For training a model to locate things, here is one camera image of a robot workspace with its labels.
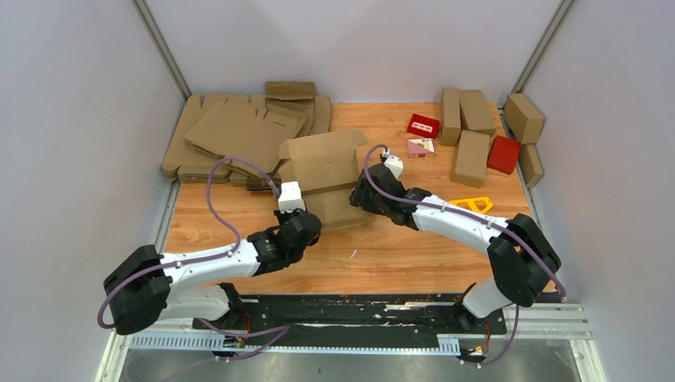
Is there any brown cardboard box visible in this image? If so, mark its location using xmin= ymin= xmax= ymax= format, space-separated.
xmin=279 ymin=129 xmax=370 ymax=232

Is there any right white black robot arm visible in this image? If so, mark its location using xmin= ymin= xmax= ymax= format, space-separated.
xmin=349 ymin=163 xmax=561 ymax=333

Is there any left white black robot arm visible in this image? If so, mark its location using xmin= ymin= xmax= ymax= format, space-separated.
xmin=97 ymin=209 xmax=322 ymax=335

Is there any pink white printed box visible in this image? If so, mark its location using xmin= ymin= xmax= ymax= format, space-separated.
xmin=405 ymin=138 xmax=436 ymax=158

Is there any red box with white labels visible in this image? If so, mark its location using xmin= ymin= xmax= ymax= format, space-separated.
xmin=406 ymin=113 xmax=440 ymax=138

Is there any folded cardboard box front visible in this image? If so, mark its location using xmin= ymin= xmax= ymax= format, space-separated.
xmin=451 ymin=131 xmax=490 ymax=188

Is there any folded cardboard box upright left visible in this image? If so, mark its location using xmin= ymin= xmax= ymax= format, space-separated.
xmin=440 ymin=88 xmax=462 ymax=146

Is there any folded cardboard box back middle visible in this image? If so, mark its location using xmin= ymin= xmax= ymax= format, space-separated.
xmin=459 ymin=90 xmax=496 ymax=137

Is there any plain red box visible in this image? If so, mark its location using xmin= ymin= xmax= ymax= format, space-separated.
xmin=486 ymin=135 xmax=521 ymax=175

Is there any folded cardboard box right edge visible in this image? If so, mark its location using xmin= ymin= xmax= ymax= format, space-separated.
xmin=518 ymin=144 xmax=544 ymax=188

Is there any folded cardboard box far right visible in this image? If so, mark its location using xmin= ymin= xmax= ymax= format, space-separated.
xmin=504 ymin=93 xmax=544 ymax=144

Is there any stack of flat cardboard blanks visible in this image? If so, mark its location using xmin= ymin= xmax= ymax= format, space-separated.
xmin=161 ymin=80 xmax=332 ymax=190

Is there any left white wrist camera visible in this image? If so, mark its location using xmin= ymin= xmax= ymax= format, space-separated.
xmin=278 ymin=181 xmax=306 ymax=213

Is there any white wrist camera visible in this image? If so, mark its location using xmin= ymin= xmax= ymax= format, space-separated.
xmin=278 ymin=181 xmax=306 ymax=213
xmin=380 ymin=150 xmax=404 ymax=180

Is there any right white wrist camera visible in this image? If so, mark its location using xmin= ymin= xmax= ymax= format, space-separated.
xmin=380 ymin=150 xmax=404 ymax=180

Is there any yellow plastic triangle frame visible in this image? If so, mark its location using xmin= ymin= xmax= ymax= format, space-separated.
xmin=449 ymin=197 xmax=494 ymax=214

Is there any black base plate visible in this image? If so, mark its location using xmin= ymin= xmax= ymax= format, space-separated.
xmin=192 ymin=293 xmax=507 ymax=350

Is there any white slotted cable duct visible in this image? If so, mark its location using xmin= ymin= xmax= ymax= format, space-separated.
xmin=128 ymin=332 xmax=461 ymax=356

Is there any aluminium rail frame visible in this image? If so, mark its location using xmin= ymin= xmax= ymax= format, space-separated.
xmin=95 ymin=179 xmax=607 ymax=382

